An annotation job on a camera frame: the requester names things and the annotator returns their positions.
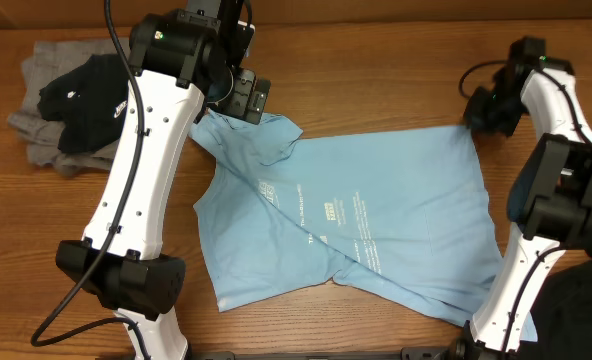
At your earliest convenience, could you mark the light blue printed t-shirt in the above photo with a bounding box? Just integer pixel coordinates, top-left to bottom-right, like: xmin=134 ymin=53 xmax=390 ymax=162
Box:
xmin=190 ymin=112 xmax=502 ymax=326

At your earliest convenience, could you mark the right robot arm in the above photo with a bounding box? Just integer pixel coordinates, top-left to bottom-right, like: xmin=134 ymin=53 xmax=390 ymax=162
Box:
xmin=402 ymin=36 xmax=592 ymax=359

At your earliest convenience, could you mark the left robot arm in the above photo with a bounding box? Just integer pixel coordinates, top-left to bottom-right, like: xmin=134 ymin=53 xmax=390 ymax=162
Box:
xmin=56 ymin=0 xmax=270 ymax=359

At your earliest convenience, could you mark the black folded Nike garment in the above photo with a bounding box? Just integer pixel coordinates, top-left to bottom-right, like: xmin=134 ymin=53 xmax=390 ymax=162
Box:
xmin=37 ymin=54 xmax=128 ymax=154

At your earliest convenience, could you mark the grey folded garment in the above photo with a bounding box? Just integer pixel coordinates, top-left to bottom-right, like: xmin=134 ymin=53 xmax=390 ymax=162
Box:
xmin=7 ymin=39 xmax=119 ymax=176

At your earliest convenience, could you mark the black garment at right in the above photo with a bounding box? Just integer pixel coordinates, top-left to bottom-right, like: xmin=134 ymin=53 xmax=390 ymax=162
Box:
xmin=517 ymin=260 xmax=592 ymax=360

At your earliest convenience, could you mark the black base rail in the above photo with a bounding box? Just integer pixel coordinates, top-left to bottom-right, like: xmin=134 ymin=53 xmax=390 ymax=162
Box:
xmin=190 ymin=347 xmax=447 ymax=360

